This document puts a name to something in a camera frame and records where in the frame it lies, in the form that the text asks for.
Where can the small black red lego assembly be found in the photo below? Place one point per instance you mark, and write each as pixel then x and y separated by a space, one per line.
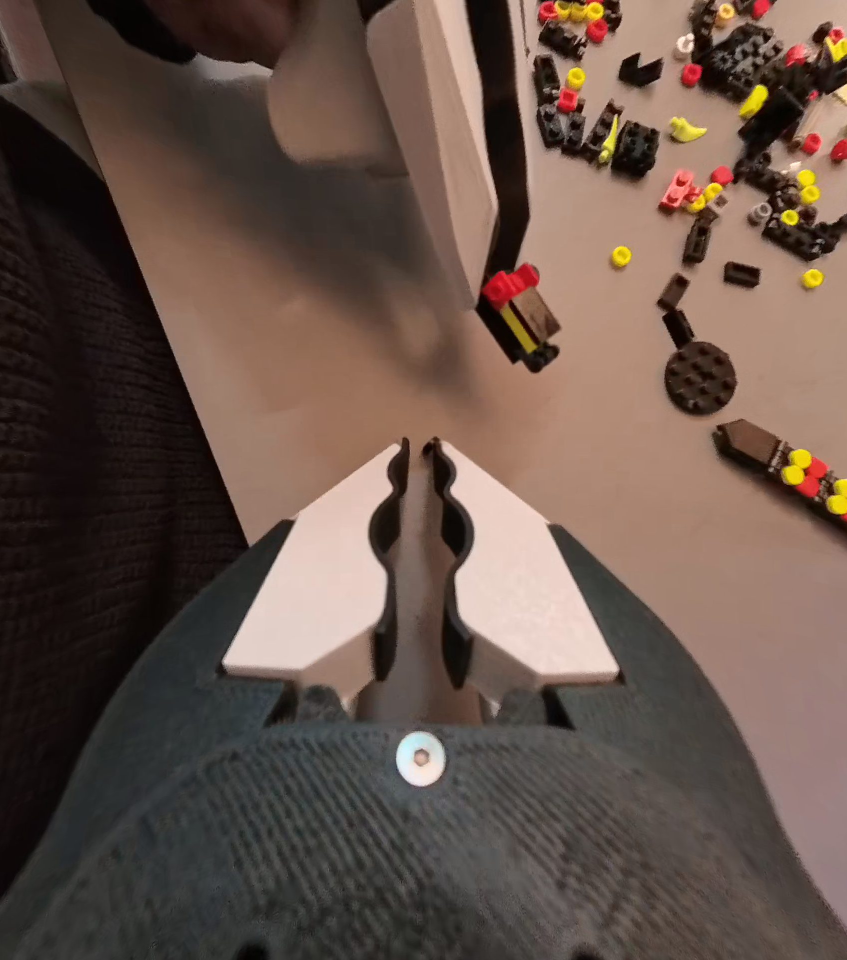
pixel 525 315

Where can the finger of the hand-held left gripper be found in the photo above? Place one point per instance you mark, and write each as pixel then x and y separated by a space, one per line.
pixel 502 112
pixel 438 112

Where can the person's left hand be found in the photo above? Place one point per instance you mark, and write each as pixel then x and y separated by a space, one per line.
pixel 243 30

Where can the pile of loose lego pieces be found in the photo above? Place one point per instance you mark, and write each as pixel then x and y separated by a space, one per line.
pixel 633 146

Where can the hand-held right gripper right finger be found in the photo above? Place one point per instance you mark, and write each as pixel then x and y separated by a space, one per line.
pixel 528 592

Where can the long lego snake model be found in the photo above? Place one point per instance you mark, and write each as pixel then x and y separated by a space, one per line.
pixel 806 472

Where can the black round lego plate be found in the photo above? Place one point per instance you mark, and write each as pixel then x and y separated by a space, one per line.
pixel 699 377

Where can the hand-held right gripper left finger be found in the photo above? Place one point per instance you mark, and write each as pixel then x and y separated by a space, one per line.
pixel 318 592

